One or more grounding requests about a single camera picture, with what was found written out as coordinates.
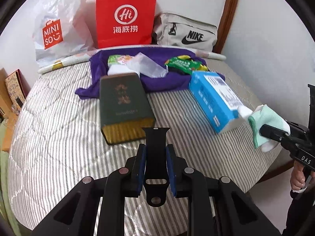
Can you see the mint white sock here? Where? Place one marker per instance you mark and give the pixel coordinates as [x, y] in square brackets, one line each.
[268, 118]

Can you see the red paper bag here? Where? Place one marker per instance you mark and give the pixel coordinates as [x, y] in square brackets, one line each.
[125, 2]

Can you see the grey sports bag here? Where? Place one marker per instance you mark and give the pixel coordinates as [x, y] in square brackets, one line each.
[177, 24]

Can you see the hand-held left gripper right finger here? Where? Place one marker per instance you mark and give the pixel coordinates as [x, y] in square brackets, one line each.
[171, 167]

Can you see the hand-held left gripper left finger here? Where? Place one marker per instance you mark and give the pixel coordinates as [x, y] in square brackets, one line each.
[140, 167]

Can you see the brown patterned book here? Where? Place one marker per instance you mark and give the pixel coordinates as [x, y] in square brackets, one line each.
[16, 88]

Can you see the dark green tin box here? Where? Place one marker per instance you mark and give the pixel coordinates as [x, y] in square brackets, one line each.
[123, 103]

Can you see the white sponge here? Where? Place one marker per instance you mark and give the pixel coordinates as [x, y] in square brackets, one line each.
[118, 70]

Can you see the green tissue packet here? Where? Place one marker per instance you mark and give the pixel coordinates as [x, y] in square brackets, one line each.
[118, 60]

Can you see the clear plastic bag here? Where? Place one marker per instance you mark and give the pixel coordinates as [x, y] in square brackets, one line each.
[147, 65]

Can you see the green snack packet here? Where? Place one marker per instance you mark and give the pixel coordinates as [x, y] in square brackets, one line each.
[181, 65]

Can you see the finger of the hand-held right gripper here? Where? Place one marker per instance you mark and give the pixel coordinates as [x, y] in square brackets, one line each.
[274, 132]
[297, 129]

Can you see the white plastic shopping bag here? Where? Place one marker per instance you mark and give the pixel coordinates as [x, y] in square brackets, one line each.
[64, 9]

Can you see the wooden nightstand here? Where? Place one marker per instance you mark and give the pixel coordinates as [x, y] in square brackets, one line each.
[5, 98]

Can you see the blue tissue pack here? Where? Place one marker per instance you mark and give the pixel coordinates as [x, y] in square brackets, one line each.
[211, 103]

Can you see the brown wooden door frame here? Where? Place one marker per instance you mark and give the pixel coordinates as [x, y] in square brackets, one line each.
[228, 12]

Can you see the striped quilted mattress pad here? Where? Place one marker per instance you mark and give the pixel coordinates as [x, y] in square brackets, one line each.
[61, 132]

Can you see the person's right forearm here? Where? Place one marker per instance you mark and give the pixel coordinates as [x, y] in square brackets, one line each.
[300, 216]

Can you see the purple towel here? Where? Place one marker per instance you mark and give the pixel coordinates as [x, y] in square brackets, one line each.
[167, 83]

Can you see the person's right hand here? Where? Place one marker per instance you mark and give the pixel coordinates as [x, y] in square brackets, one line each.
[297, 182]

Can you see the colourful bedding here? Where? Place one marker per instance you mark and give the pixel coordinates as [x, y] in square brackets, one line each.
[5, 177]

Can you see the rolled paper poster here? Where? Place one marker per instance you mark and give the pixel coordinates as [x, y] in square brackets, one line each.
[61, 64]

